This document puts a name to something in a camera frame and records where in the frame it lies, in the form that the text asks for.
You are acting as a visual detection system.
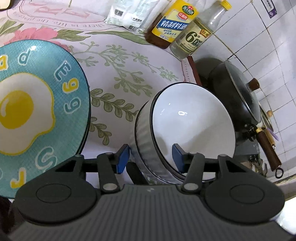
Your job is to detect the small pan with wooden handle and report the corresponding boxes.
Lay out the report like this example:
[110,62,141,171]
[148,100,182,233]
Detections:
[259,105,278,150]

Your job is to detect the purple wall sticker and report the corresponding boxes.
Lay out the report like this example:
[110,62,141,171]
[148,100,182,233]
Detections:
[261,0,277,19]

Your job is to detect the yellow label cooking wine bottle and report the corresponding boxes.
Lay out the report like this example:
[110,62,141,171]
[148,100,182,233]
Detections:
[144,0,206,49]

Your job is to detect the white ribbed bowl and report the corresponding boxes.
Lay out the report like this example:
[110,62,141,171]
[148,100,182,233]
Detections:
[149,82,236,179]
[129,101,184,185]

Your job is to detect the black pot with glass lid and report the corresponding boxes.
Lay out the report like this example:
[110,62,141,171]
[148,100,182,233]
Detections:
[208,60,284,179]

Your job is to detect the white plastic salt bag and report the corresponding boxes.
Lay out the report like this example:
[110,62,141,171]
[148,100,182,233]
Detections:
[105,0,170,33]

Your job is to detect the white vinegar bottle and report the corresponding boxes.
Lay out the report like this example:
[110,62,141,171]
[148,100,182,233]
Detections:
[170,1,232,59]

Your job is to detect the blue fried egg plate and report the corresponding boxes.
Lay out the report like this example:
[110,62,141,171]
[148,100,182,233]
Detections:
[1,40,90,198]

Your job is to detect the cream cutting board dark rim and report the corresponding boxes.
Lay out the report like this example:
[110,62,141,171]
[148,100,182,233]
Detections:
[0,0,20,11]

